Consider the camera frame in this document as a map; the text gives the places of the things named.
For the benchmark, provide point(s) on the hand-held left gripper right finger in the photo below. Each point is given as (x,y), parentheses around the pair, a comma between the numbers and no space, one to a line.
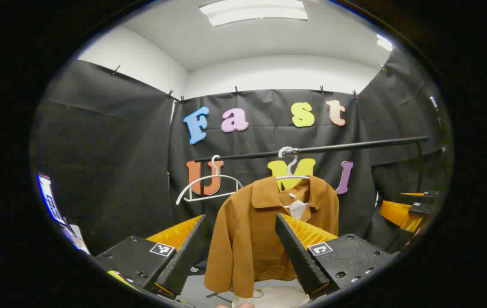
(299,256)

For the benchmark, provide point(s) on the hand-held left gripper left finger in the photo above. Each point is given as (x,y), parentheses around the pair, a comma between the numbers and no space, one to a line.
(185,256)

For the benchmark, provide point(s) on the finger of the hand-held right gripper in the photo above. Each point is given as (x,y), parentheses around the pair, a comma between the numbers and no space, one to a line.
(431,196)
(397,211)

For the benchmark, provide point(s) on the brown jacket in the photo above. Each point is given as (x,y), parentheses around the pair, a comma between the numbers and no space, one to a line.
(243,231)

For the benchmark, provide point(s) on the black clothes rack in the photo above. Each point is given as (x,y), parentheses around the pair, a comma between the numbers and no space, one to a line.
(354,145)

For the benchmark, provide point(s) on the white hanger with taped hook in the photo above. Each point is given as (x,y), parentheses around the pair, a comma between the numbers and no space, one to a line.
(292,177)

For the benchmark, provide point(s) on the white plastic hanger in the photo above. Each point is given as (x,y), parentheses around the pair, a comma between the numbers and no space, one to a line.
(215,170)

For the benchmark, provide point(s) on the silver tape wrap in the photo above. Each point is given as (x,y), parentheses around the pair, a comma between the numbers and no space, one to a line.
(287,151)

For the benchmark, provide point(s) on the white paper sheet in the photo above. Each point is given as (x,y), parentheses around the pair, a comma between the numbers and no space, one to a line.
(76,239)

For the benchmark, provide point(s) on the white printed poster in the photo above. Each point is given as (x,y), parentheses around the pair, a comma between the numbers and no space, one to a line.
(48,199)

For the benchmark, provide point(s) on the small ceiling light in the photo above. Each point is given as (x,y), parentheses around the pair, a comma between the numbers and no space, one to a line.
(384,42)

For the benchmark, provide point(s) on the large ceiling light panel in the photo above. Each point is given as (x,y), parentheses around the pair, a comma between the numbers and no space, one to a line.
(252,13)

